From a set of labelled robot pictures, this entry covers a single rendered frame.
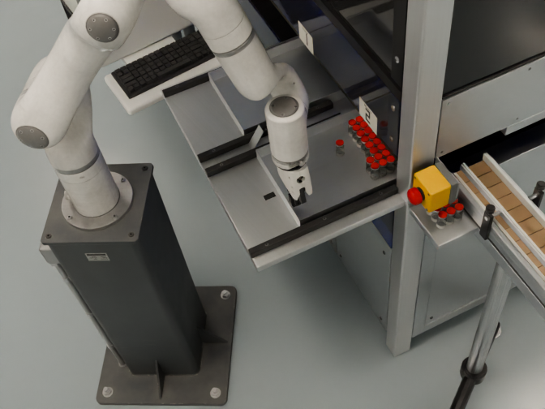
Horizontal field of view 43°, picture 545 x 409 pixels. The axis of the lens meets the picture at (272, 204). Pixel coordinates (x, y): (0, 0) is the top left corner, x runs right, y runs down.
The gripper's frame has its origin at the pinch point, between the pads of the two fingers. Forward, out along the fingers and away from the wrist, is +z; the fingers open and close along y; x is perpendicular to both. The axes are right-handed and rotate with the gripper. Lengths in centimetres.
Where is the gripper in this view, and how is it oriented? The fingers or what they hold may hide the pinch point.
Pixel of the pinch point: (295, 198)
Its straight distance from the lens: 168.9
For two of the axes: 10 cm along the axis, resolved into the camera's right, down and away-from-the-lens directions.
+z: 1.0, 6.0, 8.0
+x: -9.0, 3.9, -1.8
